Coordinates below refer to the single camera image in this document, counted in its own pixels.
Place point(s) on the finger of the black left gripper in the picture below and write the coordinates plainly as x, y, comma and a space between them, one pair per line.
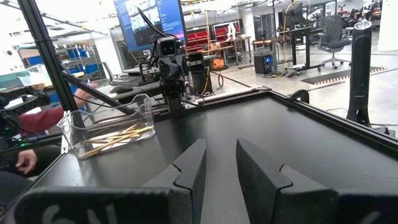
180, 68
168, 70

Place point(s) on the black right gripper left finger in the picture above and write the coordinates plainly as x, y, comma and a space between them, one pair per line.
191, 193

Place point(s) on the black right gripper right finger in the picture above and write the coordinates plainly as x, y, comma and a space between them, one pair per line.
264, 193

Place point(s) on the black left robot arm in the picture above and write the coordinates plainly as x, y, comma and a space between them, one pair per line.
172, 93

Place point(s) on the black keyboard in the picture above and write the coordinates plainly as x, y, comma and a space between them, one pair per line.
133, 81

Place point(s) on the black computer mouse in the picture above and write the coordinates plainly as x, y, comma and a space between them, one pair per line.
121, 89

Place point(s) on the red storage bin rack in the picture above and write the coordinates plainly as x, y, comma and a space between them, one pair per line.
199, 37

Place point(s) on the orange bucket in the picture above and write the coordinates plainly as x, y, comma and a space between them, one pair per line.
217, 64

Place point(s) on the clear plastic bin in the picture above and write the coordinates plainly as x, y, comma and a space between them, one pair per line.
143, 109

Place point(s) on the wooden workbench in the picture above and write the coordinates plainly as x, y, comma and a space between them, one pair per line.
224, 48

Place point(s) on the large blue-screen monitor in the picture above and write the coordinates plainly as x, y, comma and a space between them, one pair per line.
149, 18

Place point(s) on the blue storage bin rack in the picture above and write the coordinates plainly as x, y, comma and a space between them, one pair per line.
91, 68

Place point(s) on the person's hand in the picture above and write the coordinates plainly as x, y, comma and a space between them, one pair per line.
82, 96
26, 160

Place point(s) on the white round pillar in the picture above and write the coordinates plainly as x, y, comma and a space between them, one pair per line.
388, 25
247, 25

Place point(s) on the black computer blue lights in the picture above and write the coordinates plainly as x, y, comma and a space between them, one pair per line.
261, 63

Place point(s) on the black desk monitor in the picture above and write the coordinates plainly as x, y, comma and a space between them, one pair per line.
295, 15

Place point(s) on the black standing desk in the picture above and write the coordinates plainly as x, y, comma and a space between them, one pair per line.
308, 46

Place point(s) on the black tower fan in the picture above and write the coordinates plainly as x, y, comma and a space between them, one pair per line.
360, 71

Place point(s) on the grey office chair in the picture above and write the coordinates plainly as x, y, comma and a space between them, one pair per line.
334, 34

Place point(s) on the person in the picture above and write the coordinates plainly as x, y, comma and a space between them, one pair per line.
12, 186

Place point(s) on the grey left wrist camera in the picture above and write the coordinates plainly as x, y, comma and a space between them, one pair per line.
168, 47

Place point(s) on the black frame brace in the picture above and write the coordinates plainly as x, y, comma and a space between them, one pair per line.
99, 94

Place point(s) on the black curved bracket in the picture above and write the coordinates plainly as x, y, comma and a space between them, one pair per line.
293, 93

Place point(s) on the black frame post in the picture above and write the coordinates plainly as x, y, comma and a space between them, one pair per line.
45, 46

